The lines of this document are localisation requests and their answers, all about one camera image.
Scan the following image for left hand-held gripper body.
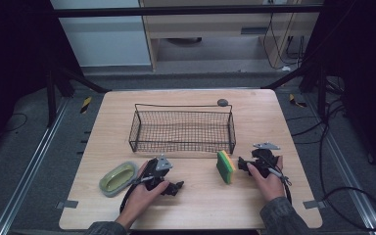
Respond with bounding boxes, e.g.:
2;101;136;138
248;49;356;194
142;155;174;192

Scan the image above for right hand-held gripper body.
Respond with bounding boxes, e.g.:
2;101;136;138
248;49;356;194
250;141;281;179

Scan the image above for green and yellow sponge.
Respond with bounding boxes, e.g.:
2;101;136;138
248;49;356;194
215;150;237;185

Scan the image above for green soap dish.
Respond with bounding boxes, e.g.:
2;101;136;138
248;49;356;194
98;161;140;199

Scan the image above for black wire mesh basket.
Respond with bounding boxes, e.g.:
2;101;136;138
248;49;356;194
128;103;237;156

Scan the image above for person's left hand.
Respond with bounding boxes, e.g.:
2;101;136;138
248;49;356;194
115;161;171;230

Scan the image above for person's right hand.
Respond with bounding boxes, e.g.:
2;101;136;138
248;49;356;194
246;155;287;203

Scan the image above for yellow and black tape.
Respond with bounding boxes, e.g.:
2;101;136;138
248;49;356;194
288;93;308;109
79;95;93;115

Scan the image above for grey tape strip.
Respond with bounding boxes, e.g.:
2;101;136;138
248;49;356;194
55;199;79;211
302;199;327;211

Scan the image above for black metal stand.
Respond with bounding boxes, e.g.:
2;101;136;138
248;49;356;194
44;63;113;129
259;63;329;122

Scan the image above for black curtain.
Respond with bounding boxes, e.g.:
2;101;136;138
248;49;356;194
0;0;85;158
302;0;376;184

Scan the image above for light wooden desk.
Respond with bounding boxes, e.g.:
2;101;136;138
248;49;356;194
139;0;321;71

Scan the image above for white cabinet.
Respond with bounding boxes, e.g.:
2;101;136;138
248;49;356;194
50;0;153;69

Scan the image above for black horizontal bar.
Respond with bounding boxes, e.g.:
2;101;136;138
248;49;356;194
52;4;325;19

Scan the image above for right hand-held gripper cable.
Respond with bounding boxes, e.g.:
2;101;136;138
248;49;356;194
258;154;294;206

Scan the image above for hand-held gripper cable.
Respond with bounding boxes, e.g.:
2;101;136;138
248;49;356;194
119;175;155;213
258;154;294;206

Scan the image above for left hand-held gripper cable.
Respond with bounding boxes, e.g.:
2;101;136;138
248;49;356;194
119;175;155;213

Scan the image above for aluminium floor rail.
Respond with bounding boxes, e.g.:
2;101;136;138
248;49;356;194
0;97;71;235
302;94;376;235

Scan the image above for black hanging cables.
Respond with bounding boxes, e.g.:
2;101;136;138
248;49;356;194
261;12;308;71

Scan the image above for thin black floor cable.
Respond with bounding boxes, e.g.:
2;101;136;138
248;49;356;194
0;112;29;134

